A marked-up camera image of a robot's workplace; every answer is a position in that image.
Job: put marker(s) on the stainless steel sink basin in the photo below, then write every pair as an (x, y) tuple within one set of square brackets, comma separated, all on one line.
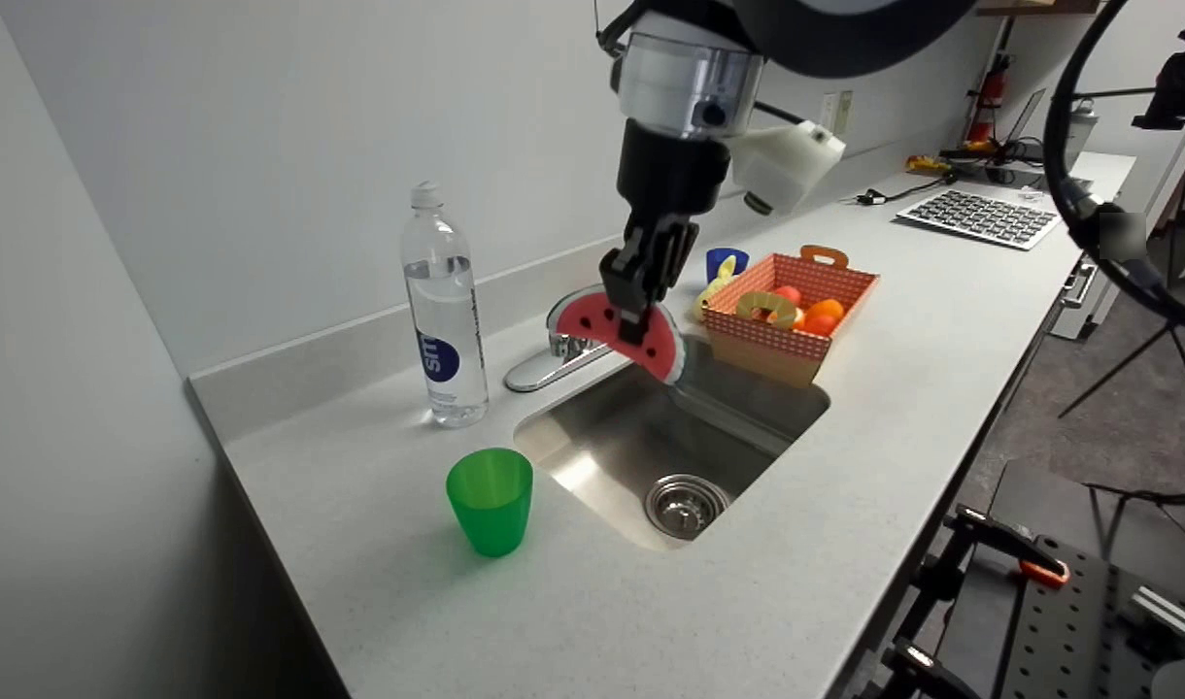
[(669, 448)]

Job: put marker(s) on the red fire extinguisher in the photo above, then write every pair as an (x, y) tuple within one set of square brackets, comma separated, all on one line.
[(997, 100)]

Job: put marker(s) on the green plastic cup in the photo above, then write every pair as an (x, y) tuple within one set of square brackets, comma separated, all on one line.
[(490, 506)]

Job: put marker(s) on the watermelon slice plush toy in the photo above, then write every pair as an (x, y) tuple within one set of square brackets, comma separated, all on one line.
[(591, 315)]

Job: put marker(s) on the grey computer keyboard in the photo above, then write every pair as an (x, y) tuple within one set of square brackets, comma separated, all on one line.
[(980, 216)]

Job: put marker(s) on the small red toy fruit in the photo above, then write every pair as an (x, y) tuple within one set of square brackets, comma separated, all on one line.
[(785, 298)]

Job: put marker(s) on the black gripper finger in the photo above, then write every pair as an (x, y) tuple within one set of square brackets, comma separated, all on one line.
[(666, 277), (624, 285)]

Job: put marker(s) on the black tripod legs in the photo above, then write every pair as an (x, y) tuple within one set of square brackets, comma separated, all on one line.
[(1136, 372)]

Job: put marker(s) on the clear plastic water bottle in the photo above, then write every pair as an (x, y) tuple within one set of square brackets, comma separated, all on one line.
[(445, 325)]

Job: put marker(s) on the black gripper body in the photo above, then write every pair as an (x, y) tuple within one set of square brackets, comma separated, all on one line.
[(669, 175)]

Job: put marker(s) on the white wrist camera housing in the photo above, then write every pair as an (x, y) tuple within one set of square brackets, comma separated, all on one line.
[(789, 158)]

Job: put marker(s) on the orange half toy fruit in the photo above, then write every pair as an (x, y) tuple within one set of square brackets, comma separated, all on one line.
[(823, 315)]

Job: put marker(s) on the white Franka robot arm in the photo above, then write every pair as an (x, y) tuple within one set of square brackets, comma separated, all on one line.
[(695, 73)]

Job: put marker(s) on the black perforated metal plate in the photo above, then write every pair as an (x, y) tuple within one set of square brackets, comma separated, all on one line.
[(1070, 634)]

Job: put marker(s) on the red checkered basket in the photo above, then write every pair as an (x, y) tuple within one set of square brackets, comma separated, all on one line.
[(766, 342)]

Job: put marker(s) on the chrome sink faucet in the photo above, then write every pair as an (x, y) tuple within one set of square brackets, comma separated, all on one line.
[(546, 368)]

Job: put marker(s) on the blue plastic bowl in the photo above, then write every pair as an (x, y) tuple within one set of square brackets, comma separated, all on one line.
[(727, 260)]

